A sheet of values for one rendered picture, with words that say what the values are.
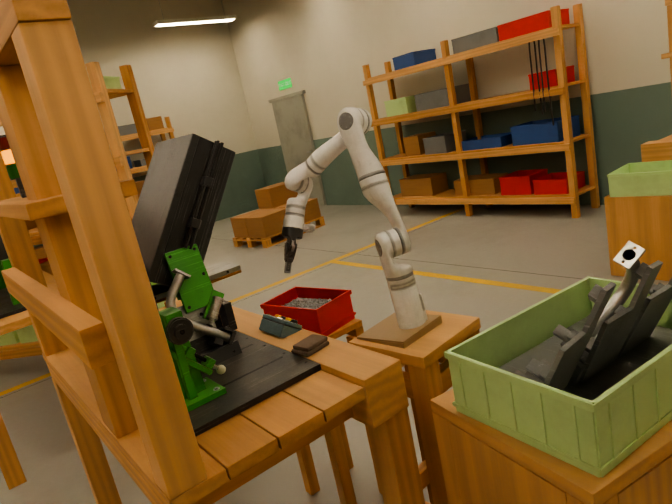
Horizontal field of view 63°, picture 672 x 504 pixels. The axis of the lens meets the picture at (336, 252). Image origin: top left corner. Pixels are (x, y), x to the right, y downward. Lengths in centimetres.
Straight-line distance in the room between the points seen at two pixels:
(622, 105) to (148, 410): 615
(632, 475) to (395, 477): 66
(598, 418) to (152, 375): 89
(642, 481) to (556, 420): 21
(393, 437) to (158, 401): 71
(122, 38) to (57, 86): 1043
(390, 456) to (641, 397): 70
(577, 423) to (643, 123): 565
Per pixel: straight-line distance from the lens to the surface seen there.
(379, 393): 157
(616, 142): 688
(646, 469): 139
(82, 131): 114
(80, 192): 113
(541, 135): 661
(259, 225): 792
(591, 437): 126
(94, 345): 127
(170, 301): 183
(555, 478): 133
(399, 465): 171
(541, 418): 132
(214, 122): 1192
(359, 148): 181
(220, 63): 1222
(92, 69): 447
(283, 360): 175
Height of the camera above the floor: 159
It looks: 14 degrees down
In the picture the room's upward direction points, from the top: 12 degrees counter-clockwise
